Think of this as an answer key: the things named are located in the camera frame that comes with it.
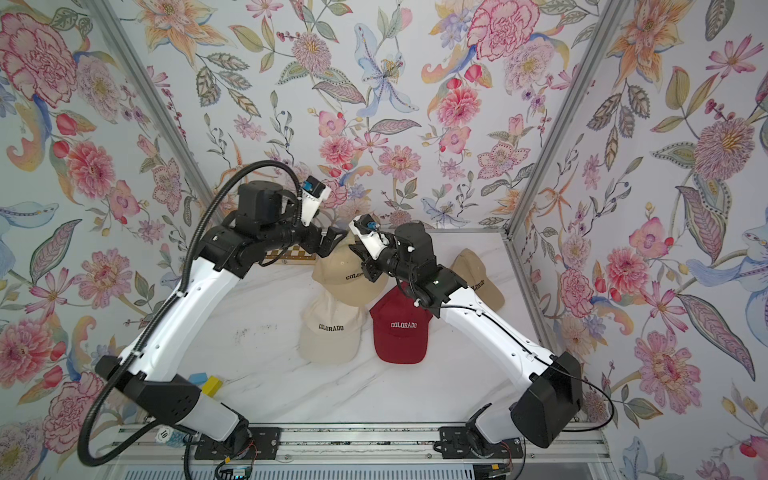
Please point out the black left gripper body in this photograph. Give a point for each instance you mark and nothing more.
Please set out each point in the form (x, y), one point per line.
(307, 238)

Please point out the tan cap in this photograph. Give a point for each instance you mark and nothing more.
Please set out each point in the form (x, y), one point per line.
(472, 270)
(341, 275)

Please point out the red Colorado cap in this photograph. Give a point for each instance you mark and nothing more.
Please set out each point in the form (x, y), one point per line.
(400, 329)

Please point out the cream Colorado cap front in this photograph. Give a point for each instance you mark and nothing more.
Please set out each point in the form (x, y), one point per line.
(331, 331)

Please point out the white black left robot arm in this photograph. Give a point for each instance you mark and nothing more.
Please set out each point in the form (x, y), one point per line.
(267, 218)

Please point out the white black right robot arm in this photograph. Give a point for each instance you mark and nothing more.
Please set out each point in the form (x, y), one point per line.
(548, 387)

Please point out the wooden chessboard box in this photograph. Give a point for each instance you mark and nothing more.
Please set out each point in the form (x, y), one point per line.
(295, 255)

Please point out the yellow block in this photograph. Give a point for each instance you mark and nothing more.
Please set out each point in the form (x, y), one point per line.
(212, 386)

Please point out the blue block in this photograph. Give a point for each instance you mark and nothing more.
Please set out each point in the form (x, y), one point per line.
(198, 378)

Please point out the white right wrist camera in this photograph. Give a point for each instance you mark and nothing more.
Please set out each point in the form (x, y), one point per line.
(367, 229)

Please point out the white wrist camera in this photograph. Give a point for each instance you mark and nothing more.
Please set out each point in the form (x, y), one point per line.
(367, 229)
(313, 194)

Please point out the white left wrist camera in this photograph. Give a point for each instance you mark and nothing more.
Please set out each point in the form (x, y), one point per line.
(313, 194)

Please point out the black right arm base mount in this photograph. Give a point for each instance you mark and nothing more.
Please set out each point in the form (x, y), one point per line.
(474, 441)

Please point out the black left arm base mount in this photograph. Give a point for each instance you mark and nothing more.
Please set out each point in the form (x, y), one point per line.
(252, 442)

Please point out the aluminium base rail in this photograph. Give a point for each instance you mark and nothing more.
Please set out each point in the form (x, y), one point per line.
(339, 443)

